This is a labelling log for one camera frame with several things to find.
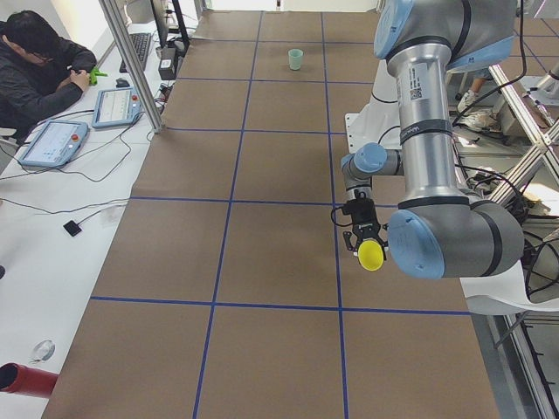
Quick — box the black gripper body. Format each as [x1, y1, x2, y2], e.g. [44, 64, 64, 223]
[342, 198, 378, 236]

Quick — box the yellow plastic cup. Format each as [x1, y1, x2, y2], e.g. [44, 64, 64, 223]
[357, 240, 385, 271]

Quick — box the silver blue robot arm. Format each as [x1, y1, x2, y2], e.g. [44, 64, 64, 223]
[341, 1, 523, 279]

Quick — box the light green plastic cup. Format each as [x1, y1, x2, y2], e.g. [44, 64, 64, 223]
[287, 48, 304, 71]

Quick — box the brown paper table mat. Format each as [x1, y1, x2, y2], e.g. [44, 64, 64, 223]
[45, 12, 499, 418]

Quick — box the black power adapter box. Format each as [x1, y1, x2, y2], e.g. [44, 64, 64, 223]
[158, 46, 176, 80]

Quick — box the far blue teach pendant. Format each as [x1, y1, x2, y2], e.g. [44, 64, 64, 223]
[92, 87, 142, 129]

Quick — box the blue teach pendant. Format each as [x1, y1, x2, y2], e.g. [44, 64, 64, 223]
[18, 120, 89, 168]
[92, 87, 142, 129]

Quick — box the computer mouse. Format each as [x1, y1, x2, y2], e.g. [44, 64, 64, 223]
[116, 78, 129, 88]

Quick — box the small black puck device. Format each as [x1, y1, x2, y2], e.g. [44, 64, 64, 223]
[63, 220, 82, 237]

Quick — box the black keyboard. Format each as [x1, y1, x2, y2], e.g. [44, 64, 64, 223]
[128, 32, 152, 71]

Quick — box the green plastic toy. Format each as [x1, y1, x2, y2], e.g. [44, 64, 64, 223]
[89, 67, 107, 86]

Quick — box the near blue teach pendant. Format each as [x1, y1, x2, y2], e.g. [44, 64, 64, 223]
[18, 120, 89, 168]

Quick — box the crumpled clear wrapper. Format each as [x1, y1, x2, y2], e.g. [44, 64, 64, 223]
[30, 340, 56, 363]

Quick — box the person in black jacket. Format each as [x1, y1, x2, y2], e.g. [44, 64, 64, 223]
[1, 10, 97, 143]

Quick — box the red cylinder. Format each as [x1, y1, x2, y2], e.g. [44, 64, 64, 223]
[1, 363, 59, 399]

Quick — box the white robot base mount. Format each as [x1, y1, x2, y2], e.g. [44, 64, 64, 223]
[345, 60, 401, 154]

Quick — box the aluminium frame post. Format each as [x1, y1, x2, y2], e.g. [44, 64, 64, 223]
[99, 0, 163, 134]

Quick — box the black table cable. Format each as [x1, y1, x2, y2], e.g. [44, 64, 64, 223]
[0, 196, 132, 216]

